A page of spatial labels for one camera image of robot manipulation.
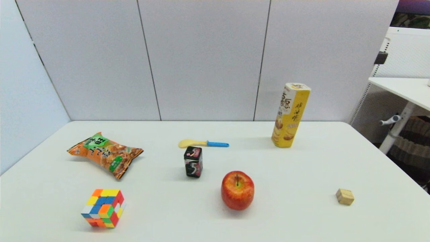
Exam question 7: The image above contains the tall yellow cracker box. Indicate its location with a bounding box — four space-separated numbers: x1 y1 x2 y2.
271 83 311 148

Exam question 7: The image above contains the multicoloured rubiks cube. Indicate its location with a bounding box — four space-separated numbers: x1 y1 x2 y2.
81 189 127 228

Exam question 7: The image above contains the grey desk crank handle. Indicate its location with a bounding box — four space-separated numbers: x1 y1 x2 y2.
379 115 403 126

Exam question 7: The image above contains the red apple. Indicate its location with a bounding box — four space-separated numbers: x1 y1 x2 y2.
221 170 255 211

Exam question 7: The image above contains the black gum box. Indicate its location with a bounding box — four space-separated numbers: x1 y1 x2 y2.
184 146 203 178

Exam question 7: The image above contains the small black wall box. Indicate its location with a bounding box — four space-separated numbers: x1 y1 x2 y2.
374 51 389 65

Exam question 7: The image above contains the brown striped seat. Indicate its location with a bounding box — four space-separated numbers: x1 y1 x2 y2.
386 116 430 194

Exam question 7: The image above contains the small wooden cube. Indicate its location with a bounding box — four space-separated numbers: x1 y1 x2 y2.
336 188 355 206

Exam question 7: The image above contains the white desk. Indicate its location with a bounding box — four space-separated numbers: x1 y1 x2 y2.
369 77 430 155

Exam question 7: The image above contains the orange snack bag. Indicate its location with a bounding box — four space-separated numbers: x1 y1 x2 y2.
67 132 144 180

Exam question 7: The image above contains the white perforated panel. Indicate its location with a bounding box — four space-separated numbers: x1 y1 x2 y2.
349 27 430 125

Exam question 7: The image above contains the yellow spoon with blue handle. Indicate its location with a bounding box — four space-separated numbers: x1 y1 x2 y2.
178 139 229 149

